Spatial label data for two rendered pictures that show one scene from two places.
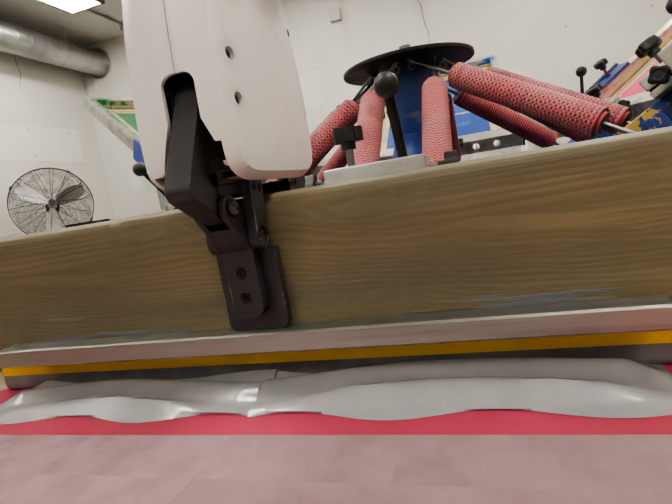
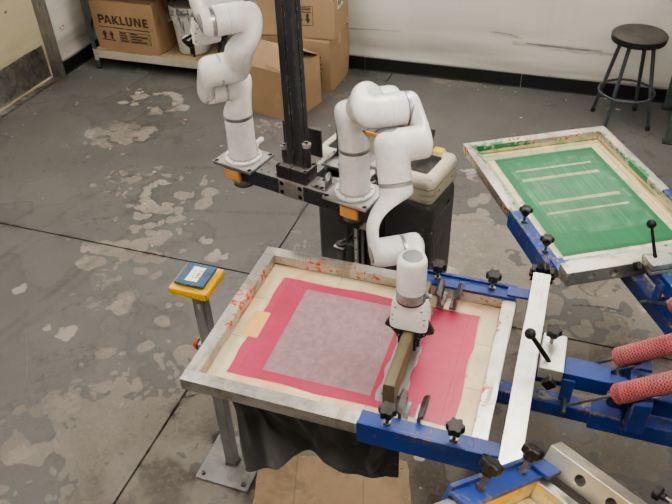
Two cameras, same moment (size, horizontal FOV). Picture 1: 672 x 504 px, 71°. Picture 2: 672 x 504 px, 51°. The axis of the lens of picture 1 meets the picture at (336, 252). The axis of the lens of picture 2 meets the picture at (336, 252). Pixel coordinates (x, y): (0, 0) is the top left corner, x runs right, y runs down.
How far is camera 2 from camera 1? 186 cm
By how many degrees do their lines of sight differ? 88
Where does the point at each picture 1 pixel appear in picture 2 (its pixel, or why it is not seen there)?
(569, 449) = (370, 383)
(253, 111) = (395, 321)
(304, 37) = not seen: outside the picture
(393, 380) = not seen: hidden behind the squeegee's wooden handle
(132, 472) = (381, 340)
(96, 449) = (389, 333)
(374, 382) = not seen: hidden behind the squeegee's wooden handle
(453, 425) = (380, 374)
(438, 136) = (645, 381)
